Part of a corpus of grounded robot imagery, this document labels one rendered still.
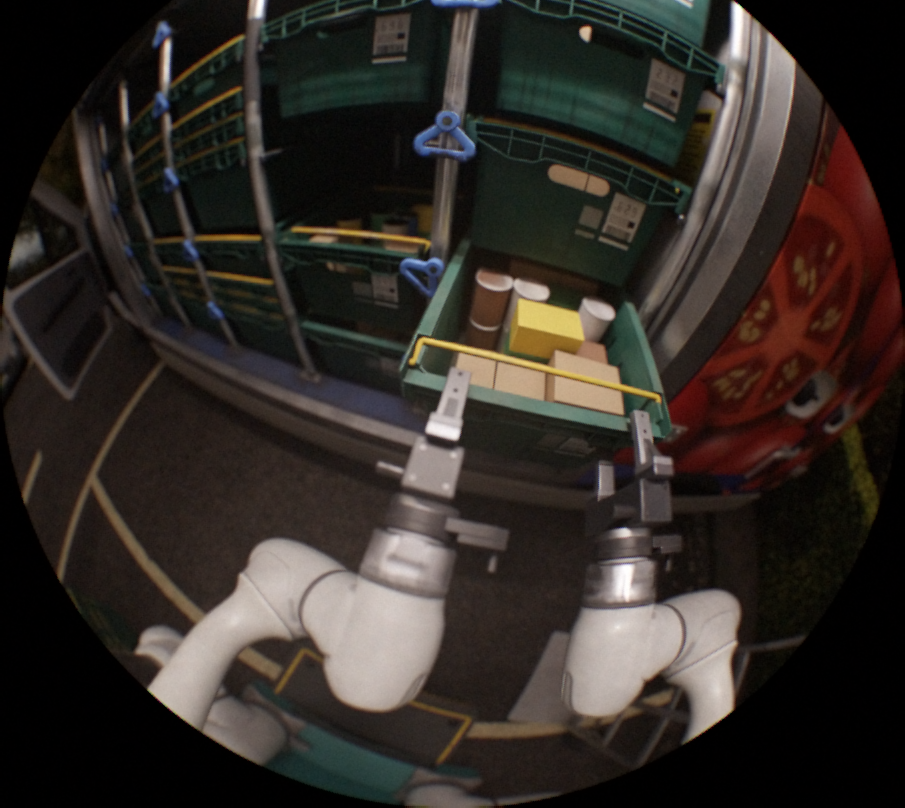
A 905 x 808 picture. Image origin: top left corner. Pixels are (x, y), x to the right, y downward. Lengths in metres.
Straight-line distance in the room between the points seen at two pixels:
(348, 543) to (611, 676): 1.29
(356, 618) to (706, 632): 0.39
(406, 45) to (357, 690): 0.80
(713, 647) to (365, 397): 1.04
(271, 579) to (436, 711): 1.00
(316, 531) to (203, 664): 1.24
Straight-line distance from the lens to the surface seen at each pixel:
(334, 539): 1.49
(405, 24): 0.58
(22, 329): 2.99
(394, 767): 1.02
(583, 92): 0.53
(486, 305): 0.57
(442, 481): 0.26
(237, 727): 0.85
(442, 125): 0.47
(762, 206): 0.48
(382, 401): 0.94
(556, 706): 1.80
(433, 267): 0.53
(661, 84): 0.58
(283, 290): 0.83
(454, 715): 1.29
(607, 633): 0.35
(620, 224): 0.55
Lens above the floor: 1.43
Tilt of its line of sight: 46 degrees down
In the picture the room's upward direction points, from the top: 9 degrees clockwise
